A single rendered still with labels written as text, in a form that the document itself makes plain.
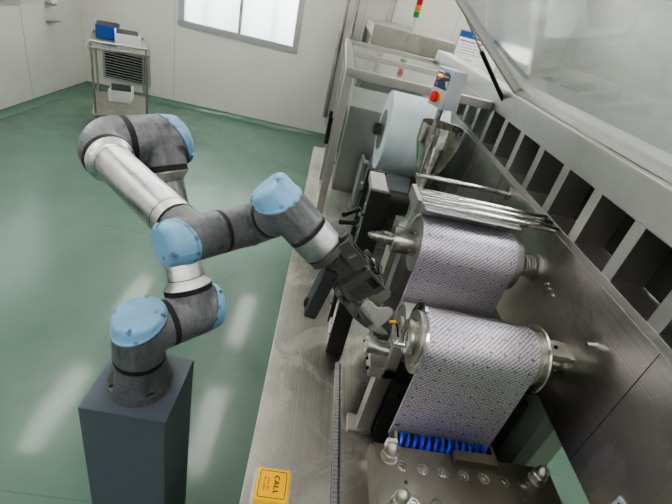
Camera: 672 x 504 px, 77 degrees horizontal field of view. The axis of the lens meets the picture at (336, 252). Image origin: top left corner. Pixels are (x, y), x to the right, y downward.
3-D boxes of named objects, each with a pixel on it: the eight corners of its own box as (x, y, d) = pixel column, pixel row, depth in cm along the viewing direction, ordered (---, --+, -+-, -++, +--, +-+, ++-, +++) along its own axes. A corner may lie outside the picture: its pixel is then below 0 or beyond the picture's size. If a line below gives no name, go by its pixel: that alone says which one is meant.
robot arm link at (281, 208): (262, 177, 74) (291, 162, 68) (302, 222, 79) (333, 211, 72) (237, 207, 70) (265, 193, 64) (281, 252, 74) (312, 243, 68)
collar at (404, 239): (387, 243, 109) (394, 221, 106) (409, 247, 110) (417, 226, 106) (389, 256, 104) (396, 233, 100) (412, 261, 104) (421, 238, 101)
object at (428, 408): (388, 431, 95) (413, 375, 86) (486, 447, 98) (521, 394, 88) (388, 433, 95) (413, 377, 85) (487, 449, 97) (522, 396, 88)
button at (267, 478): (257, 472, 93) (258, 465, 92) (289, 476, 94) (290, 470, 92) (251, 505, 87) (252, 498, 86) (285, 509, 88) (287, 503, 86)
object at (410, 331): (410, 310, 88) (412, 343, 83) (420, 312, 88) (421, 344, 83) (399, 328, 93) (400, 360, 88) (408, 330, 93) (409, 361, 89)
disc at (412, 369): (401, 334, 98) (422, 287, 90) (403, 334, 99) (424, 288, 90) (407, 388, 87) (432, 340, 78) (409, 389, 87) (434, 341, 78)
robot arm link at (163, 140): (159, 342, 107) (104, 119, 95) (211, 320, 117) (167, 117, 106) (181, 352, 99) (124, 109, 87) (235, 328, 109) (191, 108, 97)
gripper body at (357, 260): (388, 293, 75) (347, 245, 70) (348, 315, 77) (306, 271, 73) (384, 269, 81) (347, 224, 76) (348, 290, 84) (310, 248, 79)
